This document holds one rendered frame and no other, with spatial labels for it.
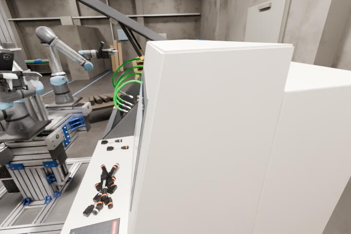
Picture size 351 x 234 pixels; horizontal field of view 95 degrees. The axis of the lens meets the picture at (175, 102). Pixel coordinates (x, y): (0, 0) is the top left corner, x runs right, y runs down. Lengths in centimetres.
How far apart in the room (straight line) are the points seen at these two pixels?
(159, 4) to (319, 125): 907
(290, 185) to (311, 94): 24
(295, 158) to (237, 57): 29
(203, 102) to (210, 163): 13
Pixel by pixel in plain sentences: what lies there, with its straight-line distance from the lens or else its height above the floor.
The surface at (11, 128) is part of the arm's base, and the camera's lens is 142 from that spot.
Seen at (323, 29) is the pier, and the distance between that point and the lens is 252.
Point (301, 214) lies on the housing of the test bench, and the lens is 68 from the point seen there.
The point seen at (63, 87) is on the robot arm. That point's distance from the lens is 176.
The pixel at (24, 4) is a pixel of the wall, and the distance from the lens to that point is 1129.
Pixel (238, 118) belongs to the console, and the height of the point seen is 143.
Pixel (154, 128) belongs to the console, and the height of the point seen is 143.
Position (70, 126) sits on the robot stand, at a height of 85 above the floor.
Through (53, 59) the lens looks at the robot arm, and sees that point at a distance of 187.
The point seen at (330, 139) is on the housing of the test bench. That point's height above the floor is 134.
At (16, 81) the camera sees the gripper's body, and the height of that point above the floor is 142.
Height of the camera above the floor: 157
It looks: 22 degrees down
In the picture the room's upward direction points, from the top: 2 degrees counter-clockwise
